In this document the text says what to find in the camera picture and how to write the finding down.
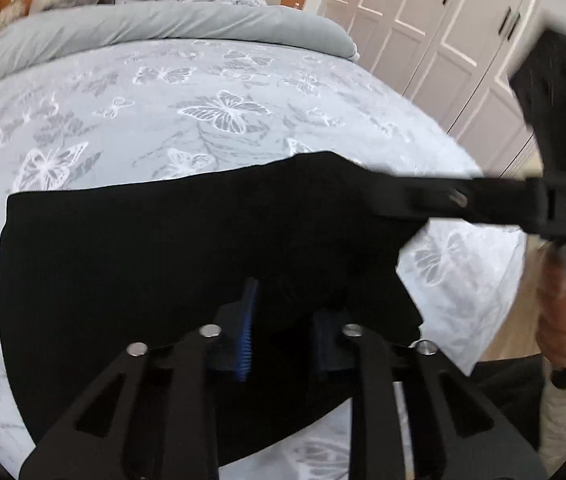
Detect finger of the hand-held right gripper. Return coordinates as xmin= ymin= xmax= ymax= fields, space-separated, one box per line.
xmin=370 ymin=169 xmax=549 ymax=233

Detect white wardrobe doors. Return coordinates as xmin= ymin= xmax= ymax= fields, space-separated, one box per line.
xmin=303 ymin=0 xmax=566 ymax=181

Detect white feathery lamp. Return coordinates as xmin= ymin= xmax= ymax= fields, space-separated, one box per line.
xmin=0 ymin=2 xmax=28 ymax=28

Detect grey folded duvet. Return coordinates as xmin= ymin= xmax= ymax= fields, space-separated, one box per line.
xmin=0 ymin=0 xmax=359 ymax=106

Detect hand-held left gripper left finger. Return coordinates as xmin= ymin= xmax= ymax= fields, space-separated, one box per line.
xmin=19 ymin=277 xmax=260 ymax=480

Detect person's right hand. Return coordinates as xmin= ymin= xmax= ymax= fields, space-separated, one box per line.
xmin=537 ymin=247 xmax=566 ymax=377

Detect black pants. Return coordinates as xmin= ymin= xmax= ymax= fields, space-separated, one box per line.
xmin=0 ymin=151 xmax=426 ymax=471

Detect bed with butterfly sheet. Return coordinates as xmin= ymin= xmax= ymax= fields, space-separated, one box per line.
xmin=0 ymin=37 xmax=529 ymax=480

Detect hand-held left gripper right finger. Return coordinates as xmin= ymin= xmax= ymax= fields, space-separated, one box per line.
xmin=310 ymin=307 xmax=549 ymax=480

